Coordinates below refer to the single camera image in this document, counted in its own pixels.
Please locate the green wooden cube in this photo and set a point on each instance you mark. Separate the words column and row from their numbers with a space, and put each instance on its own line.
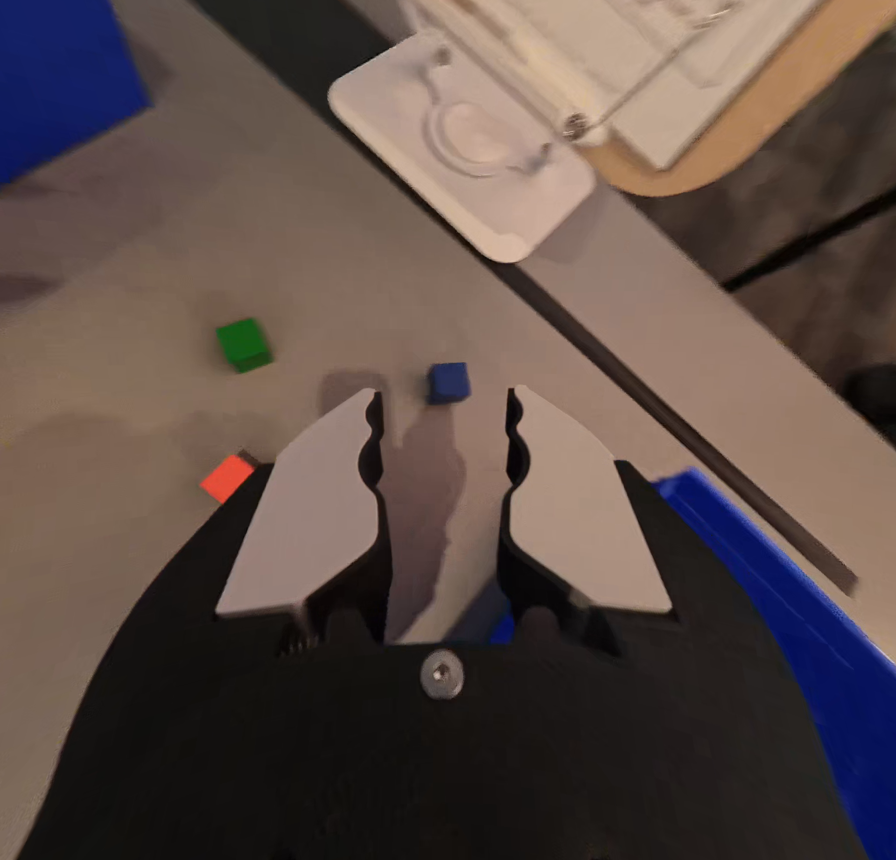
column 241, row 342

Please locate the orange wooden cube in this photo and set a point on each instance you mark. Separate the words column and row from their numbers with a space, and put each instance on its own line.
column 225, row 478

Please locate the white document stand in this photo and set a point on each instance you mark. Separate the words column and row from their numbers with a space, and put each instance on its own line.
column 770, row 132

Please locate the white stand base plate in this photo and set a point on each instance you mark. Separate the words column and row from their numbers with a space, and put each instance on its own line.
column 392, row 118

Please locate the blue plastic bin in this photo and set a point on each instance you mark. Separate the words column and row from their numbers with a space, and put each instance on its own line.
column 805, row 629
column 56, row 69

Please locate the instruction sheet board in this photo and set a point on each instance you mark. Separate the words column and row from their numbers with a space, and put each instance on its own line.
column 595, row 34

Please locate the blue wooden cube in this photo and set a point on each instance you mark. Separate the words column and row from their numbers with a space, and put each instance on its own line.
column 448, row 382

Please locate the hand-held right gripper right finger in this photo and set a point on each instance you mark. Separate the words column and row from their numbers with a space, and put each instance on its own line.
column 581, row 517

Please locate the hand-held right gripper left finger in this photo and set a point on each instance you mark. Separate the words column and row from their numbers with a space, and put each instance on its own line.
column 308, row 517

